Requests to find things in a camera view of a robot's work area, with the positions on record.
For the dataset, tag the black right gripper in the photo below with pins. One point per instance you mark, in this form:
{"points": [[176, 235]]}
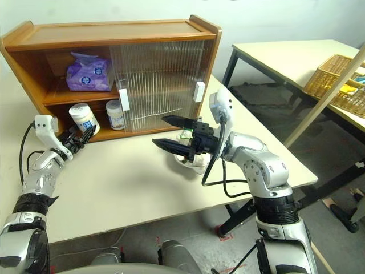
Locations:
{"points": [[205, 140]]}

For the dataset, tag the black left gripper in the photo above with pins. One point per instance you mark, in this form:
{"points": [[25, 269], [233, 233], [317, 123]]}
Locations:
{"points": [[71, 142]]}

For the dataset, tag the white bottle with blue label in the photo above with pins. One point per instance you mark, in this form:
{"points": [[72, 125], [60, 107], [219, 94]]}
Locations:
{"points": [[115, 115], [84, 118]]}

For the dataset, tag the white plush toy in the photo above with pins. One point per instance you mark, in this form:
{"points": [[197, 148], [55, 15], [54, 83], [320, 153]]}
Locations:
{"points": [[199, 161]]}

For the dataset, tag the shiny round bowl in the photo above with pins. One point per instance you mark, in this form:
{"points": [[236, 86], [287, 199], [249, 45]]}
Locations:
{"points": [[196, 170]]}

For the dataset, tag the ribbed clear sliding door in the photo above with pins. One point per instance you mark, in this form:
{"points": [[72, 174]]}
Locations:
{"points": [[124, 100], [198, 91]]}

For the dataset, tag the purple tissue pack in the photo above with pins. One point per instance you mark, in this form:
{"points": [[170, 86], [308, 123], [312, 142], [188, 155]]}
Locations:
{"points": [[88, 77]]}

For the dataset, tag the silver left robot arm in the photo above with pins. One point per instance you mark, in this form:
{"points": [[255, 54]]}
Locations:
{"points": [[40, 171]]}

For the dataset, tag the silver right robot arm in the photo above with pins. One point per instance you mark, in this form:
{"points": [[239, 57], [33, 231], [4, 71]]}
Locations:
{"points": [[268, 168]]}

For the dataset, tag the wooden cabinet with shelf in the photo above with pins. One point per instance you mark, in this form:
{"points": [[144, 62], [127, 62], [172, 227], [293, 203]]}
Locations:
{"points": [[114, 30]]}

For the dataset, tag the dark grey rounded shape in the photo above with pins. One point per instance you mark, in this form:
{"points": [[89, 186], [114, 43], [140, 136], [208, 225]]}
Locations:
{"points": [[179, 257]]}

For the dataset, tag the beige side table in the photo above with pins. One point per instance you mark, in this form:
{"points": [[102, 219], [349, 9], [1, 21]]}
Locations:
{"points": [[271, 54]]}

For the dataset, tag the silver robot torso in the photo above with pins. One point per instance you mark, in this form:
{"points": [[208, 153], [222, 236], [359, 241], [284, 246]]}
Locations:
{"points": [[128, 270]]}

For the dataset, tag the pale wooden beam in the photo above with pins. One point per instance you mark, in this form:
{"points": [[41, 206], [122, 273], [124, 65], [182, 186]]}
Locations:
{"points": [[322, 100]]}

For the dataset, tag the yellow wicker basket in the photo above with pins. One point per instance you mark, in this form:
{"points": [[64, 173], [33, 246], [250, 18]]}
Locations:
{"points": [[322, 77], [350, 102]]}

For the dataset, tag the small yellow object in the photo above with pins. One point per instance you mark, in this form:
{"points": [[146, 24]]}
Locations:
{"points": [[348, 89]]}

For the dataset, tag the black chair base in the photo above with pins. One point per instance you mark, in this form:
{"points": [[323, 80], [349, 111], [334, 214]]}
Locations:
{"points": [[342, 214]]}

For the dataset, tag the round wooden stick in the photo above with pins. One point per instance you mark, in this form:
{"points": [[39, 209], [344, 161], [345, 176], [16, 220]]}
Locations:
{"points": [[322, 258]]}

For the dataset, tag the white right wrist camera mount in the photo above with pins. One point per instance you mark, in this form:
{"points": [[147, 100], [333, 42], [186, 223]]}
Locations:
{"points": [[221, 101]]}

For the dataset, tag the black table frame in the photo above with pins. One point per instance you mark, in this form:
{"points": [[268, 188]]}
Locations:
{"points": [[236, 217]]}

